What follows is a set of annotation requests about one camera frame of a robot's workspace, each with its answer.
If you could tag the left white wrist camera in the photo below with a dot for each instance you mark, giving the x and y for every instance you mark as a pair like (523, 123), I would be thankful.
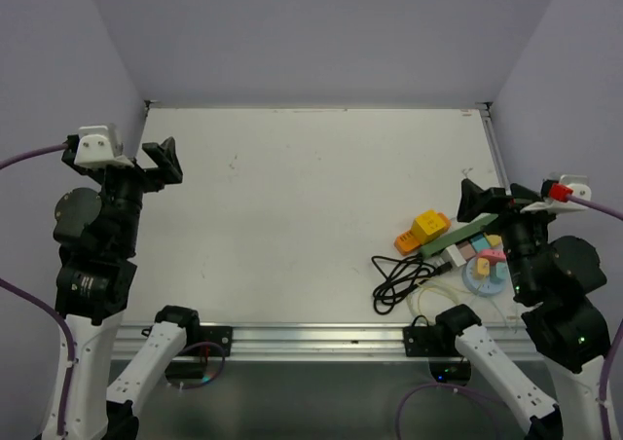
(100, 146)

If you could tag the white plug adapter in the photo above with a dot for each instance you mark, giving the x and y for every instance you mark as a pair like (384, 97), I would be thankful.
(453, 256)

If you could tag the green power strip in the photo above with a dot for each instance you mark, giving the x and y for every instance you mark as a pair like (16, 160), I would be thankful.
(465, 232)

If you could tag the orange power strip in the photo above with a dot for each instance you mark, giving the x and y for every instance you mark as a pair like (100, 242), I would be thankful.
(406, 243)

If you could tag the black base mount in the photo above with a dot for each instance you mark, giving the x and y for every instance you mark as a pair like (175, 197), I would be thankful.
(222, 335)
(429, 341)

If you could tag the pale yellow plug adapter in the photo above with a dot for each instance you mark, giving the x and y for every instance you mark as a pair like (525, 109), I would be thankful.
(493, 240)

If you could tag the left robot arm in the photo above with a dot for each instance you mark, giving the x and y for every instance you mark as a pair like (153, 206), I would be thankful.
(96, 231)

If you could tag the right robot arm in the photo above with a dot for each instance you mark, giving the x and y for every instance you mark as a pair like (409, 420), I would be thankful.
(552, 280)

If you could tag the blue plug adapter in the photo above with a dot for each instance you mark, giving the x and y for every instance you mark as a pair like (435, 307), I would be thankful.
(479, 243)

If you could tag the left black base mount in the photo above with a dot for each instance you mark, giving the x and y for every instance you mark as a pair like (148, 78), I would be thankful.
(222, 335)

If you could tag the aluminium rail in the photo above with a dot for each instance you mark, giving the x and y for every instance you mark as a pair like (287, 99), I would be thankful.
(324, 343)

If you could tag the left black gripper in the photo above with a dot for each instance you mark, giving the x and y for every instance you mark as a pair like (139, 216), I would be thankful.
(163, 155)

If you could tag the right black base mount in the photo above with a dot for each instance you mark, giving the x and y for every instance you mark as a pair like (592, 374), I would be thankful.
(429, 341)

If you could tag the yellow cube socket adapter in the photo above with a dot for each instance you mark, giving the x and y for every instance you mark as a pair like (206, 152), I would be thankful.
(429, 226)

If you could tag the pink plug adapter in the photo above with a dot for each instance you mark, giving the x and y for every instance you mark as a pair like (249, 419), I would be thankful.
(467, 250)

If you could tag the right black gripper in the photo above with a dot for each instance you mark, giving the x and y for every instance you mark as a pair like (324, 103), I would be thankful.
(473, 199)

